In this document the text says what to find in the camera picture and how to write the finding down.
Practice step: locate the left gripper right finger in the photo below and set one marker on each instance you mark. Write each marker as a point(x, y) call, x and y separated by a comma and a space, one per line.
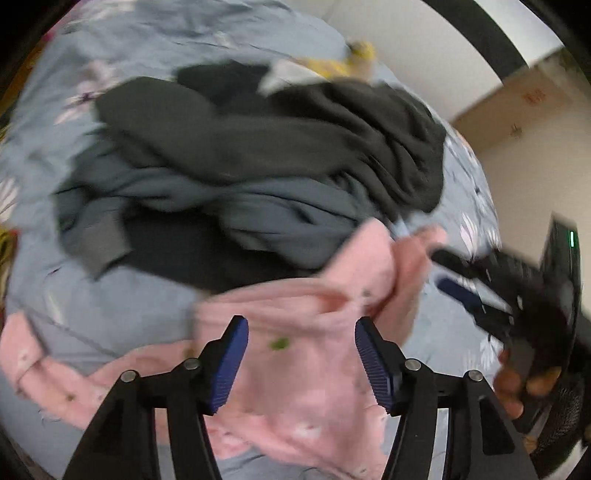
point(482, 442)

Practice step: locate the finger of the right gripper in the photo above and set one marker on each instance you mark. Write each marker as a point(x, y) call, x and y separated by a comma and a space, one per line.
point(485, 315)
point(470, 268)

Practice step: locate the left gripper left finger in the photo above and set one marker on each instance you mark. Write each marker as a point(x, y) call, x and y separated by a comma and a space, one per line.
point(120, 441)

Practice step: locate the pink fleece floral garment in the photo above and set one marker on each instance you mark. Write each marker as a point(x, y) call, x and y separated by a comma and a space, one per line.
point(301, 395)

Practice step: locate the person's right hand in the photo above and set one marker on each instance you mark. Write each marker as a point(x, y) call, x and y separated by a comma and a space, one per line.
point(508, 385)

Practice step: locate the blue-grey floral bed sheet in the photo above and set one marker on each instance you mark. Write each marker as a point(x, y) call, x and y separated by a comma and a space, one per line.
point(85, 323)

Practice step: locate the dark grey-green sweatshirt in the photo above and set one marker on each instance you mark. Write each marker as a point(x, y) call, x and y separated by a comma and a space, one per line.
point(135, 206)

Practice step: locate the cardboard box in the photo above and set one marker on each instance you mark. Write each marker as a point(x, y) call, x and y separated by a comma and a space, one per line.
point(524, 99)

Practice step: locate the yellow and white small cloth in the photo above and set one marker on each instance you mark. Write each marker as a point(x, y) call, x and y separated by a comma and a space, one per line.
point(359, 64)

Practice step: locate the black sweatshirt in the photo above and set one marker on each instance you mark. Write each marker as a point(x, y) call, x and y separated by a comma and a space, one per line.
point(212, 122)

